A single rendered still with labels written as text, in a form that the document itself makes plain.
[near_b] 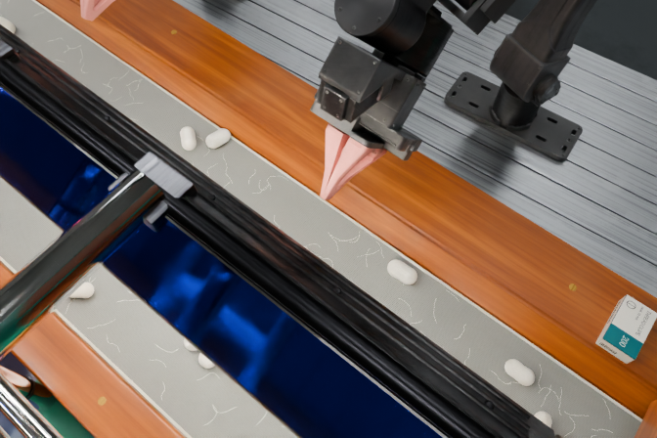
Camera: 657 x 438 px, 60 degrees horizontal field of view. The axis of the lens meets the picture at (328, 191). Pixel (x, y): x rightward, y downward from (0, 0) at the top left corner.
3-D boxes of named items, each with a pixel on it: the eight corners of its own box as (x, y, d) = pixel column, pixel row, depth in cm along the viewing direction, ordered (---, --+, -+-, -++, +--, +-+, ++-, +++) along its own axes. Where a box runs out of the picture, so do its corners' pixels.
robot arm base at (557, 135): (585, 131, 75) (604, 97, 78) (451, 66, 81) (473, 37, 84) (563, 163, 82) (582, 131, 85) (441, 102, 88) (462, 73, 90)
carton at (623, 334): (618, 300, 62) (627, 293, 60) (649, 320, 61) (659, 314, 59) (594, 343, 59) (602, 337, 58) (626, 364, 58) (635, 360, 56)
